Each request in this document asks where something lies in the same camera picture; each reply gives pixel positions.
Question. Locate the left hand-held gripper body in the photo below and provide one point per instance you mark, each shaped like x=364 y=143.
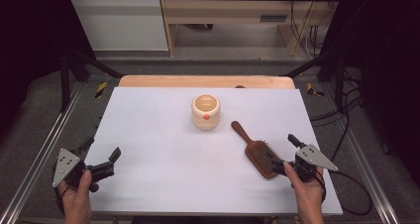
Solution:
x=67 y=166

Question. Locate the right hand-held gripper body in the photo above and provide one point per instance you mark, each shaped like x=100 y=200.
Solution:
x=313 y=158

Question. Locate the brown wooden hairbrush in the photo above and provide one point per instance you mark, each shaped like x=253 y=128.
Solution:
x=257 y=153

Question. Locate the cream ribbed cup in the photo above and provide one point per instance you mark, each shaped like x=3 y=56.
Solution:
x=206 y=115

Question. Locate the person's right hand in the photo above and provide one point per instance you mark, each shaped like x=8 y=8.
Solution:
x=308 y=191

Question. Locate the person's left hand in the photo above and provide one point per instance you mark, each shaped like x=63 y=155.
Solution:
x=77 y=199

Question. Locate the white board sheet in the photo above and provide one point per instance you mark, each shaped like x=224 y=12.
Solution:
x=171 y=164

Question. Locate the black metal stand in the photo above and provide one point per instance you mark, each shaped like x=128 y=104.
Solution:
x=64 y=82
x=339 y=82

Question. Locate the light wooden table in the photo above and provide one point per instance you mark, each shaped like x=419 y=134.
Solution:
x=198 y=81

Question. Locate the black curtain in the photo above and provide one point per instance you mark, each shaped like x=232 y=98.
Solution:
x=389 y=68
x=29 y=45

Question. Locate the white cabinet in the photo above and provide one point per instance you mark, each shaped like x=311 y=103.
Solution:
x=122 y=22

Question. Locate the light wooden desk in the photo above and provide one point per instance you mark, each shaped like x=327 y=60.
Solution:
x=224 y=11

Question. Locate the aluminium rail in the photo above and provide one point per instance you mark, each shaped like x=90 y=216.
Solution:
x=39 y=158
x=369 y=171

